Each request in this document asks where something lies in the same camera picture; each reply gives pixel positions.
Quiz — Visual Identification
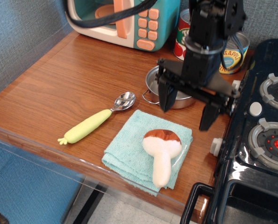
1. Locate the light teal folded towel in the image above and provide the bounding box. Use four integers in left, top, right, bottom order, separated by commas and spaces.
102, 110, 193, 196

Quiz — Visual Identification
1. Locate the pineapple slices can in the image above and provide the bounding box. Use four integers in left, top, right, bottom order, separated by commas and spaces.
219, 32, 250, 74

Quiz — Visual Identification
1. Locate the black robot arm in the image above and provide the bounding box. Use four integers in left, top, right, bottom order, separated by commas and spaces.
157, 0, 246, 131

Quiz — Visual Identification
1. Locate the black toy stove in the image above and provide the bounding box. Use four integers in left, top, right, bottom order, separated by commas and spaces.
181, 39, 278, 224

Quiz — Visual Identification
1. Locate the plush white brown mushroom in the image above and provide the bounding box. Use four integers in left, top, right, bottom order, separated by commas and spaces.
143, 129, 182, 188

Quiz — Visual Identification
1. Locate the spoon with green handle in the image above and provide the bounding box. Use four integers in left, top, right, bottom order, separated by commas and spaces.
57, 91, 136, 145

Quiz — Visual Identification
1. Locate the tomato soup can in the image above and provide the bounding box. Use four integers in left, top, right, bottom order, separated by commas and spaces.
174, 9, 191, 61

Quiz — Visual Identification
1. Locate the small steel pot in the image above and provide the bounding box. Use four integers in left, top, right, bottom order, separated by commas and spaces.
142, 66, 196, 109

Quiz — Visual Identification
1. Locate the toy teal microwave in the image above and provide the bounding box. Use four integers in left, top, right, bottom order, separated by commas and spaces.
65, 0, 180, 52

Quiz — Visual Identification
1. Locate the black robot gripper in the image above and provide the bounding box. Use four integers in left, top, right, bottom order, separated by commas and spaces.
157, 39, 240, 131

